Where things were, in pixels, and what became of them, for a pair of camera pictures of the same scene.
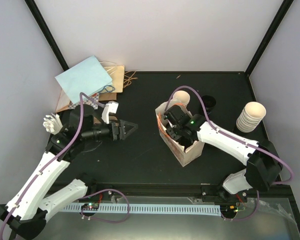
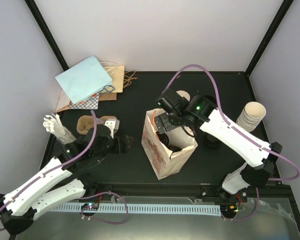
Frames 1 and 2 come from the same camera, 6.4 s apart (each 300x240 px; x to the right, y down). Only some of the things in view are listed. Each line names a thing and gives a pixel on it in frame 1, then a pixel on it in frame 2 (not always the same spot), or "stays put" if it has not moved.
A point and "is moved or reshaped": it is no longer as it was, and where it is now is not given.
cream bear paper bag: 175,147 is moved or reshaped
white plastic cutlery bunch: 53,124 stays put
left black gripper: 119,134 -> 126,147
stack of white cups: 250,117 stays put
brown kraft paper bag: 116,73 stays put
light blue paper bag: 88,78 stays put
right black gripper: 168,129 -> 168,125
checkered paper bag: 93,101 stays put
